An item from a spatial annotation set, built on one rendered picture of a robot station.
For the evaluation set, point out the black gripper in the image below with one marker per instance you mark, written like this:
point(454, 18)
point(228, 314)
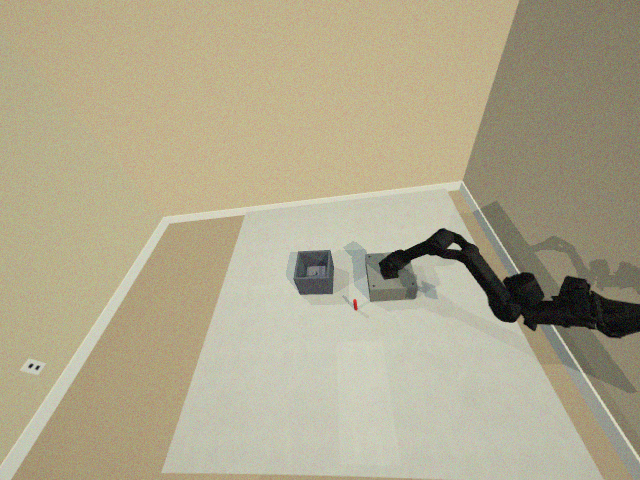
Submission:
point(585, 309)

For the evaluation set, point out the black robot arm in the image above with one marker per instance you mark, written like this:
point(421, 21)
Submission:
point(519, 295)

